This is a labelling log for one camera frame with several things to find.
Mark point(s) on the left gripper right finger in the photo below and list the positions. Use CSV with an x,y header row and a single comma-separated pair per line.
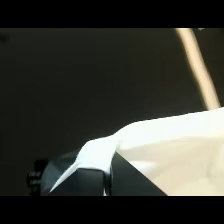
x,y
128,181

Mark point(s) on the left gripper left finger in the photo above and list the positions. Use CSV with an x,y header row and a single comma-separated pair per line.
x,y
85,183

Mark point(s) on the white shirt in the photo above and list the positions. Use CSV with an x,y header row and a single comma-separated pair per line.
x,y
173,150

